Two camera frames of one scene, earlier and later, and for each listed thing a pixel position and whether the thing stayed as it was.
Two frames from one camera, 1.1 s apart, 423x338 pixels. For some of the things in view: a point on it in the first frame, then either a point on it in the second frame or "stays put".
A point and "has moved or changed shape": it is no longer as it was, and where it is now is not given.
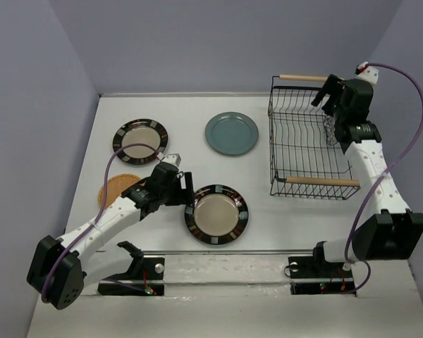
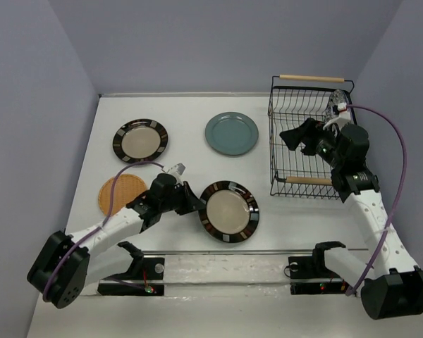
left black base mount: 142,268 stays put
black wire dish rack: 302,163 stays put
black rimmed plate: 218,215 has moved or changed shape
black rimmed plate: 148,132 stays put
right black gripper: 335,86 → 305,132
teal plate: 232,134 stays put
